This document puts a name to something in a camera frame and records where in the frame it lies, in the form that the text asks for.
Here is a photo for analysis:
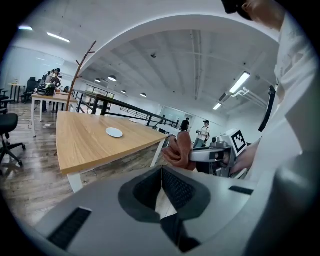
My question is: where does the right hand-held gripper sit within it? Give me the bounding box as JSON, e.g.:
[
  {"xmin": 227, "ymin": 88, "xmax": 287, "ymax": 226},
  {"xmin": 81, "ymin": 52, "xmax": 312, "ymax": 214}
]
[{"xmin": 189, "ymin": 128, "xmax": 249, "ymax": 180}]

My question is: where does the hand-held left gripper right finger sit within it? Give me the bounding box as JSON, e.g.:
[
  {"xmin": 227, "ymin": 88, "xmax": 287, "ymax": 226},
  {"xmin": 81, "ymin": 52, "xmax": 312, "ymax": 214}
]
[{"xmin": 161, "ymin": 165, "xmax": 211, "ymax": 221}]

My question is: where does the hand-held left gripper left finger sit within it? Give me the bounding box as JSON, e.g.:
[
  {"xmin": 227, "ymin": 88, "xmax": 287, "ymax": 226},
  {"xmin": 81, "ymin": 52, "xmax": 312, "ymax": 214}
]
[{"xmin": 118, "ymin": 166, "xmax": 164, "ymax": 224}]

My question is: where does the reddish brown cloth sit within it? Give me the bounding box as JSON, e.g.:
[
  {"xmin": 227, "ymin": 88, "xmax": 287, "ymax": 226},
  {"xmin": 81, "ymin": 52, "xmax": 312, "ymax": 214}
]
[{"xmin": 161, "ymin": 131, "xmax": 198, "ymax": 172}]

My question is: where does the white plate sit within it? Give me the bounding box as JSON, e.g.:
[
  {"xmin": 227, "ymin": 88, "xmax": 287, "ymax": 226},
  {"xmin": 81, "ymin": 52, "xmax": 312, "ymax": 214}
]
[{"xmin": 105, "ymin": 127, "xmax": 124, "ymax": 139}]

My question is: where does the person's right forearm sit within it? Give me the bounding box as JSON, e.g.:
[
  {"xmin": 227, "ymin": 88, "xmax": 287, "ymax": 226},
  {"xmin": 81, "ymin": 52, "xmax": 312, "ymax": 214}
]
[{"xmin": 230, "ymin": 138, "xmax": 261, "ymax": 176}]

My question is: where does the wooden table with white legs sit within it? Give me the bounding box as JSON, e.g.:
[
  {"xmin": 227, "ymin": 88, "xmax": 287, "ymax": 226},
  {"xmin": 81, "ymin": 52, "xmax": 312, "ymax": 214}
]
[
  {"xmin": 30, "ymin": 91, "xmax": 79, "ymax": 138},
  {"xmin": 55, "ymin": 110, "xmax": 169, "ymax": 194}
]

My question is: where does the black metal railing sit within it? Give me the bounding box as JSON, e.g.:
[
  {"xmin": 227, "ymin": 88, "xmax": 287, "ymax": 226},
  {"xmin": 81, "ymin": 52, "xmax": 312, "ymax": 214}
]
[{"xmin": 71, "ymin": 89, "xmax": 180, "ymax": 129}]

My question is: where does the person's white shirt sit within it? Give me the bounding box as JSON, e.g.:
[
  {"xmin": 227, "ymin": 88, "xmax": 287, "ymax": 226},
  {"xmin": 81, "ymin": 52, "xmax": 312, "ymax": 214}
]
[{"xmin": 246, "ymin": 12, "xmax": 320, "ymax": 191}]

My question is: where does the wooden coat rack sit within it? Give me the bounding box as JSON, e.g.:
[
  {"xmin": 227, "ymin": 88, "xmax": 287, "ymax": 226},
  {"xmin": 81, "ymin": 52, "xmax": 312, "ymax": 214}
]
[{"xmin": 65, "ymin": 40, "xmax": 97, "ymax": 113}]

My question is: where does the black bag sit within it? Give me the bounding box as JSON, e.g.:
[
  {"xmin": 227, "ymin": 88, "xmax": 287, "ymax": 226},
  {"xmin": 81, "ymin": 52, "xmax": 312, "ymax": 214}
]
[{"xmin": 36, "ymin": 82, "xmax": 56, "ymax": 97}]

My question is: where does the black office chair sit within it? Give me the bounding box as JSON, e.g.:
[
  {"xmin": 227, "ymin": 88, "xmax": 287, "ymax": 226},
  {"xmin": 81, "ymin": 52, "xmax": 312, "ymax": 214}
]
[
  {"xmin": 0, "ymin": 113, "xmax": 27, "ymax": 169},
  {"xmin": 22, "ymin": 76, "xmax": 39, "ymax": 104},
  {"xmin": 0, "ymin": 88, "xmax": 15, "ymax": 115}
]

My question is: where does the small wooden side table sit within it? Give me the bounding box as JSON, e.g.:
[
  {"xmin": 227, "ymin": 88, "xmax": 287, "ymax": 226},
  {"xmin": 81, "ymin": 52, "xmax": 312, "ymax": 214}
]
[{"xmin": 8, "ymin": 81, "xmax": 27, "ymax": 104}]

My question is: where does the black shoulder strap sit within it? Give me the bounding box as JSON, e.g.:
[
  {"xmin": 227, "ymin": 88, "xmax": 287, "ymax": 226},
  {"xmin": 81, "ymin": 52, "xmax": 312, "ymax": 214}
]
[{"xmin": 258, "ymin": 85, "xmax": 277, "ymax": 133}]

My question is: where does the black head-worn camera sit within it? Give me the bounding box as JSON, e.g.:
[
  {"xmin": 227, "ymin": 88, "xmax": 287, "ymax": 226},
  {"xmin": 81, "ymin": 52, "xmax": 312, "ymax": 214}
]
[{"xmin": 220, "ymin": 0, "xmax": 254, "ymax": 21}]

